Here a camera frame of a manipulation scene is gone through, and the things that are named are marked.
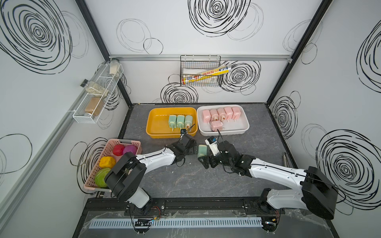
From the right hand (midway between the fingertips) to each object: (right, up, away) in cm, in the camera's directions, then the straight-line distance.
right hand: (204, 155), depth 80 cm
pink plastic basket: (-60, -14, -3) cm, 62 cm away
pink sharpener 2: (+9, +22, +23) cm, 33 cm away
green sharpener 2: (-20, +17, +19) cm, 33 cm away
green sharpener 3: (-15, +18, +19) cm, 30 cm away
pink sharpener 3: (+15, +23, +25) cm, 37 cm away
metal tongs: (+49, -6, +7) cm, 50 cm away
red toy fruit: (-52, +1, +9) cm, 53 cm away
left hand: (-9, +3, +10) cm, 14 cm away
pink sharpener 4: (+20, +24, +26) cm, 40 cm away
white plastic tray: (+21, +13, +23) cm, 34 cm away
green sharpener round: (-9, +18, +19) cm, 28 cm away
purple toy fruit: (-42, +2, +7) cm, 43 cm away
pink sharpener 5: (+25, +24, +25) cm, 43 cm away
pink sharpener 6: (+9, +15, +19) cm, 26 cm away
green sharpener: (-1, +1, +6) cm, 6 cm away
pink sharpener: (+3, +21, +23) cm, 32 cm away
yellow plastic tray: (-33, +17, +28) cm, 47 cm away
